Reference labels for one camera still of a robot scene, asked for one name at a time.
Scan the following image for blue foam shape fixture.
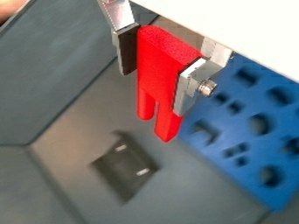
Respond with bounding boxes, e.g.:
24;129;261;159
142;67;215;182
178;54;299;211

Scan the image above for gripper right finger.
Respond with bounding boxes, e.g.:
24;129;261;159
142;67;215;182
173;38;233;116

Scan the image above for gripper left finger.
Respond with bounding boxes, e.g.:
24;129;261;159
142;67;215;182
98;0;141;75

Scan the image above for black curved stand fixture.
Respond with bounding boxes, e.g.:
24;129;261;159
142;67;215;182
91;130;161;204

